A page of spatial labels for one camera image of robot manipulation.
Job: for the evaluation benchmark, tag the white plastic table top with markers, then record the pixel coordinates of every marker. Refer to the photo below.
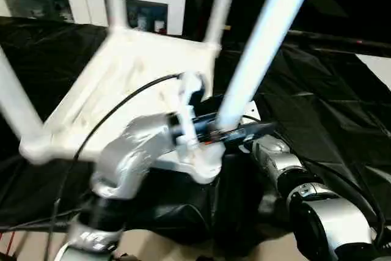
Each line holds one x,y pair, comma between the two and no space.
122,68

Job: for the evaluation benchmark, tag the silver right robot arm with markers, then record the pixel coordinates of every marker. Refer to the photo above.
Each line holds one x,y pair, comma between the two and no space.
320,221

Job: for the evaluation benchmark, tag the black plastic mat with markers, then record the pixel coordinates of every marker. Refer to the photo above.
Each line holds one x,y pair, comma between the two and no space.
320,114

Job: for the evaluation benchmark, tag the small tan label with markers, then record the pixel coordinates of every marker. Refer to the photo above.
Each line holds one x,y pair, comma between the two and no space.
226,27

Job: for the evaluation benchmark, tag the white cup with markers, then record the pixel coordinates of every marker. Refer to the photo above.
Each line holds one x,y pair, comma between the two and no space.
159,26

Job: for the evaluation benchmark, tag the long black bar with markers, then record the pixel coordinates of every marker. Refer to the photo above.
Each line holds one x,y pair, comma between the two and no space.
336,39

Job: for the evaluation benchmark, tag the white jar blue print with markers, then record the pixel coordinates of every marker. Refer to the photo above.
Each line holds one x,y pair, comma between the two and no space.
142,22

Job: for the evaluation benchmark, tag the white flat board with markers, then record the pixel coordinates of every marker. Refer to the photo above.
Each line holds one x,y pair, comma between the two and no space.
377,70

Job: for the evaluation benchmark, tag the dark grey robot foot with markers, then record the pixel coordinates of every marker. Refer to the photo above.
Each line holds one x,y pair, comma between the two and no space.
120,257

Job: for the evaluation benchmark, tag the black metal floor stand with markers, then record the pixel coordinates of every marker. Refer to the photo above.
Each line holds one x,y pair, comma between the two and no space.
36,222

